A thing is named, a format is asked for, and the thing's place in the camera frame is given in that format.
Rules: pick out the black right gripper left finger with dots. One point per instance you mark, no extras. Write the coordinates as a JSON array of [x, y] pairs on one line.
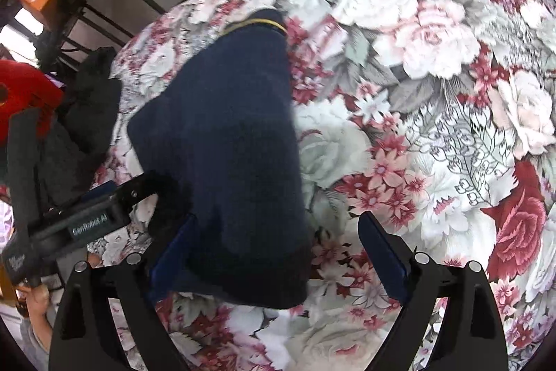
[[85, 336]]

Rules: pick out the navy blue knit cardigan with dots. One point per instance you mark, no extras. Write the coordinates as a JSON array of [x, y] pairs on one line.
[[221, 140]]

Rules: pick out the person's left hand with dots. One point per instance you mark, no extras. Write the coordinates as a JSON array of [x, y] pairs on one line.
[[37, 329]]

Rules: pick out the red plush toy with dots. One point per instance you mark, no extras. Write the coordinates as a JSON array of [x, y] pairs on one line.
[[23, 87]]

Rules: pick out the floral bed sheet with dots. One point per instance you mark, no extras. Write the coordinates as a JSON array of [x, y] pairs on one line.
[[437, 115]]

